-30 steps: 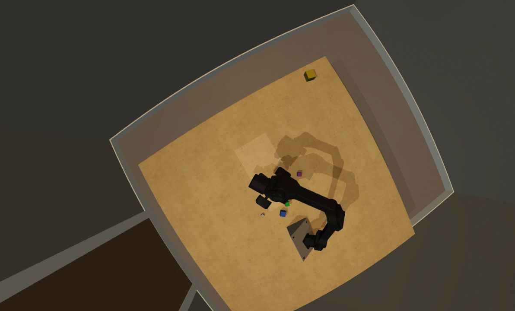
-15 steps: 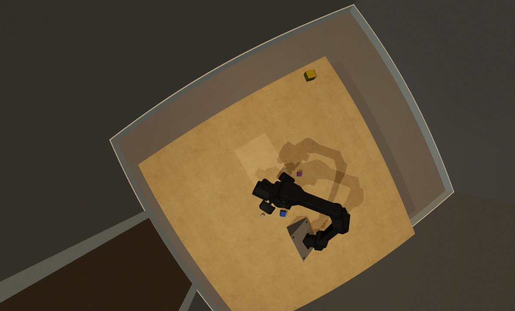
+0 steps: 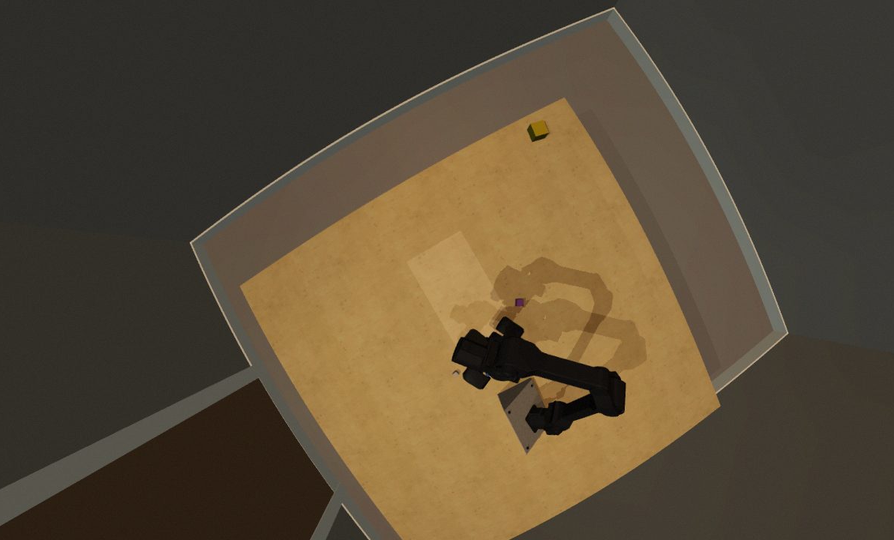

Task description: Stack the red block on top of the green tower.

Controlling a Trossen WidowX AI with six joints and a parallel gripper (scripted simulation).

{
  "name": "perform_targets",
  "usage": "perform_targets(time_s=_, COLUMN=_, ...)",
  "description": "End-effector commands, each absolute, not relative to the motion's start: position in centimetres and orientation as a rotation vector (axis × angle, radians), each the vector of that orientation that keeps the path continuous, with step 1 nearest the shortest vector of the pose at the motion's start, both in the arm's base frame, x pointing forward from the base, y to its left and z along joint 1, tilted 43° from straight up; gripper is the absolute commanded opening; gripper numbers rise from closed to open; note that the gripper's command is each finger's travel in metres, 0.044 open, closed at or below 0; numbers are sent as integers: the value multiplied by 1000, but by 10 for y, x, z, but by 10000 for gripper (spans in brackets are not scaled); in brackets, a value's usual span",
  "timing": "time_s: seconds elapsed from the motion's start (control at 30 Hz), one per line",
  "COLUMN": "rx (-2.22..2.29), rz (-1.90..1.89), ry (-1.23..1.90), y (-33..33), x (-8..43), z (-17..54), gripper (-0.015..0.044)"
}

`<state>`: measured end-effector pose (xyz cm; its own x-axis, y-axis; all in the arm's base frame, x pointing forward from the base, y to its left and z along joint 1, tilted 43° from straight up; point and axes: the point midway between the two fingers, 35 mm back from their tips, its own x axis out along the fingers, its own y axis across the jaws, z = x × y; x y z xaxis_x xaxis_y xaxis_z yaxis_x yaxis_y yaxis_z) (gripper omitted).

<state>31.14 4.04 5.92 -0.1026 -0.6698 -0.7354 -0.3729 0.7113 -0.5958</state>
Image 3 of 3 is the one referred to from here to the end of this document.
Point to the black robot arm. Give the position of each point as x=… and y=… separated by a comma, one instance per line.
x=517, y=358

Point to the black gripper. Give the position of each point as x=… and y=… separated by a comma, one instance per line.
x=508, y=328

